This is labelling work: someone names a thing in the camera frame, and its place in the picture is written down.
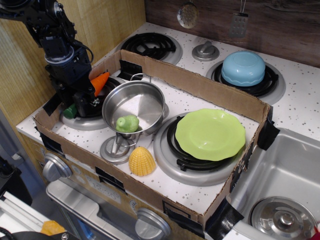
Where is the yellow object at bottom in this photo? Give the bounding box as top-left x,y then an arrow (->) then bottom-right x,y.
40,220 -> 66,236

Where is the steel sink basin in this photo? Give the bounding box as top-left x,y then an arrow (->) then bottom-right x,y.
227,128 -> 320,240

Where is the light blue upturned bowl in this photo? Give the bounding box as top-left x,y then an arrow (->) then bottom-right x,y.
221,51 -> 266,87

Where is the front left stove burner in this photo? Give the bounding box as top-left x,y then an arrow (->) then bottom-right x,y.
60,76 -> 125,131

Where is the silver oven door handle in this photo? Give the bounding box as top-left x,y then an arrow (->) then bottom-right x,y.
46,180 -> 107,229

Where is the light green plastic plate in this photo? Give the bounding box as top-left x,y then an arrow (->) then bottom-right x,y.
174,108 -> 246,162

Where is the silver hanging strainer spoon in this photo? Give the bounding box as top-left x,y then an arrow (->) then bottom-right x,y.
176,0 -> 200,29

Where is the stainless steel pot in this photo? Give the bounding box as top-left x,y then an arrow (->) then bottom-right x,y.
102,73 -> 170,147

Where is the silver oven knob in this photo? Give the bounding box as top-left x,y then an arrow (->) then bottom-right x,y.
135,207 -> 172,240
42,153 -> 73,182

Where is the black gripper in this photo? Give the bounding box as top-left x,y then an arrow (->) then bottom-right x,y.
45,47 -> 103,118

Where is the silver right oven knob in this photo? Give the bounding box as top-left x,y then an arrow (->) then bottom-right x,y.
135,207 -> 172,240

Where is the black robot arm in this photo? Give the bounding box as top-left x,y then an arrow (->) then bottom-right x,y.
0,0 -> 103,118

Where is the stove burner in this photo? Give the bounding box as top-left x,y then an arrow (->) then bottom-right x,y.
205,61 -> 286,105
153,113 -> 246,187
60,76 -> 125,131
116,32 -> 183,65

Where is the silver lid in sink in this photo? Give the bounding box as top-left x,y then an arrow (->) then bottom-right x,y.
249,197 -> 318,240

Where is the brown cardboard fence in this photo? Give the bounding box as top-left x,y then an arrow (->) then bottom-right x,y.
34,50 -> 273,240

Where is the orange plastic toy carrot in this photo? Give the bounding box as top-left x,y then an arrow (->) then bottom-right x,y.
62,71 -> 111,119

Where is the silver hanging spatula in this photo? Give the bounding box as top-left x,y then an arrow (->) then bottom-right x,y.
228,0 -> 249,39

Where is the yellow toy corn piece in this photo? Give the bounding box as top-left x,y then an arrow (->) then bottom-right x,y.
128,146 -> 156,177

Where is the black cable bottom left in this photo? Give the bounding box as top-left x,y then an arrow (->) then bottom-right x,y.
0,226 -> 16,240

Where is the front right stove burner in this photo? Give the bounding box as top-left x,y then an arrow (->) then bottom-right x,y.
153,113 -> 246,187

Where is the back left stove burner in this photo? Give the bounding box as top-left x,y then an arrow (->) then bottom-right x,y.
116,32 -> 183,65

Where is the silver stovetop knob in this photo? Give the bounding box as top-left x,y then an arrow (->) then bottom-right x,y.
192,41 -> 220,62

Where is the back right stove burner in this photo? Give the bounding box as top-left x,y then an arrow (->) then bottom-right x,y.
205,61 -> 286,105

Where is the silver left oven knob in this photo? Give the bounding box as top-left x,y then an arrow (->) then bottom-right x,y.
42,153 -> 73,182

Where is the green plastic toy vegetable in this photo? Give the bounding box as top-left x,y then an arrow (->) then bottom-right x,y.
115,115 -> 140,133

